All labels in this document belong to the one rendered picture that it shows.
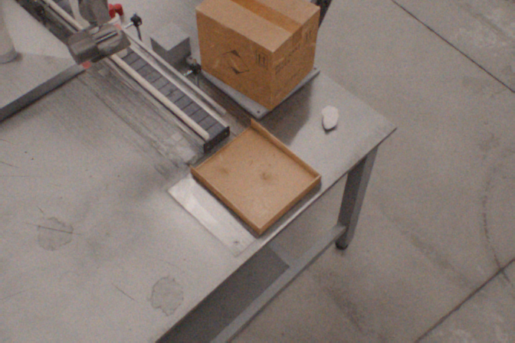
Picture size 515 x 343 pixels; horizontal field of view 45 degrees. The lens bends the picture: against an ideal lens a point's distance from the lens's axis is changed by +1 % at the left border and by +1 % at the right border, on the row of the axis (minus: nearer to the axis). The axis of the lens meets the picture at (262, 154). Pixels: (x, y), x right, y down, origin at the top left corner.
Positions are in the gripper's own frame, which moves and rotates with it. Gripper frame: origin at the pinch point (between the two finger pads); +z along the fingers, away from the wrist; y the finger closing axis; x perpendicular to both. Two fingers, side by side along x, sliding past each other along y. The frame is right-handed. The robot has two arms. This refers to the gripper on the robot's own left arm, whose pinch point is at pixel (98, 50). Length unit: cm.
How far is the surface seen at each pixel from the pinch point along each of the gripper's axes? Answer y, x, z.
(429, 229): -97, 128, 49
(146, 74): -16.4, 11.1, 29.3
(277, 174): -27, 57, -2
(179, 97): -19.4, 22.7, 19.8
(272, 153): -31, 51, 3
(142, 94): -11.3, 16.2, 27.1
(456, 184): -124, 121, 55
